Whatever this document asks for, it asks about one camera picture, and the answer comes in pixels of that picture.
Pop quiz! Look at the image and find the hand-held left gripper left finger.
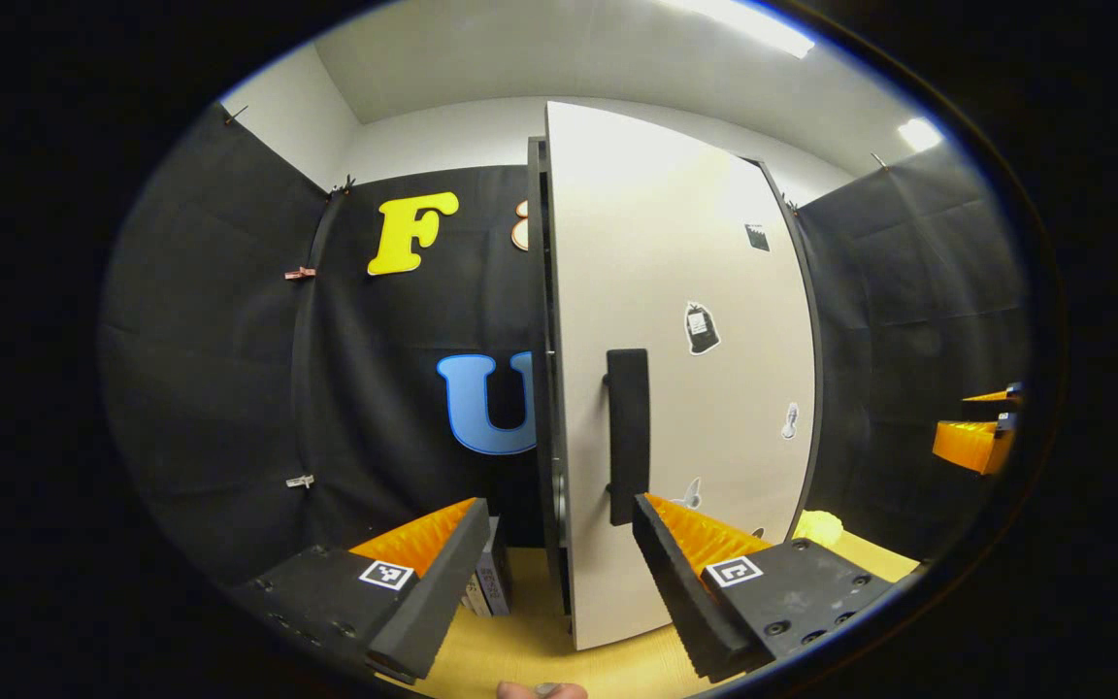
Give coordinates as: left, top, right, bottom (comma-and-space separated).
229, 497, 492, 683

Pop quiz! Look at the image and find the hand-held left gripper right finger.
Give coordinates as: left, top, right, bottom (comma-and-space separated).
631, 492, 900, 683

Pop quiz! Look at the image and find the beige cabinet door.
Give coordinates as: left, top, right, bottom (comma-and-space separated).
545, 101, 817, 651

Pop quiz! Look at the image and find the grey cabinet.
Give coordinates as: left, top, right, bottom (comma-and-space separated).
527, 136, 824, 622

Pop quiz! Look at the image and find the dark blue book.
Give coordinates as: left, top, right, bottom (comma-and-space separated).
478, 516, 511, 617

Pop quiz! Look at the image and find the small yellow object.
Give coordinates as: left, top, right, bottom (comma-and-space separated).
792, 511, 844, 547

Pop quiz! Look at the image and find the short ceiling light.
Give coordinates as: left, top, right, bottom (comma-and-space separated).
899, 116, 945, 153

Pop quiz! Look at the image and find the black backdrop cloth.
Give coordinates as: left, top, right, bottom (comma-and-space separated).
101, 102, 1031, 593

